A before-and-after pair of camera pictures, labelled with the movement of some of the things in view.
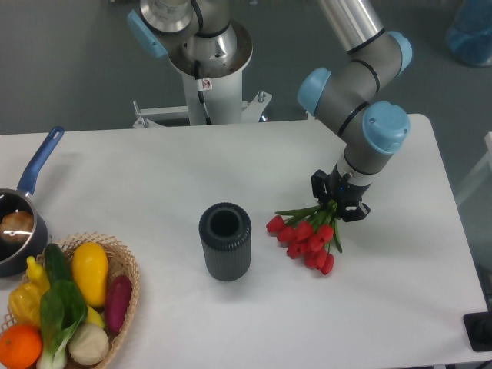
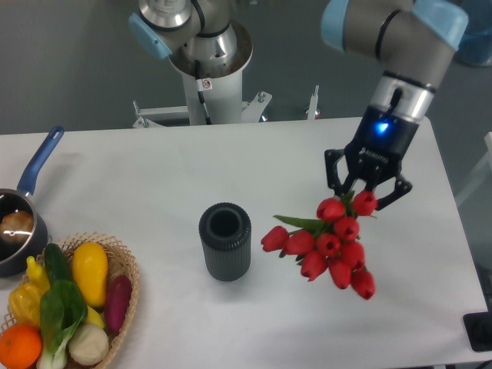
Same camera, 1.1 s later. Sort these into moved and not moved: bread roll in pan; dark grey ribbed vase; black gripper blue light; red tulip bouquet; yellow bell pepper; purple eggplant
Moved: black gripper blue light; red tulip bouquet
Not moved: yellow bell pepper; bread roll in pan; purple eggplant; dark grey ribbed vase
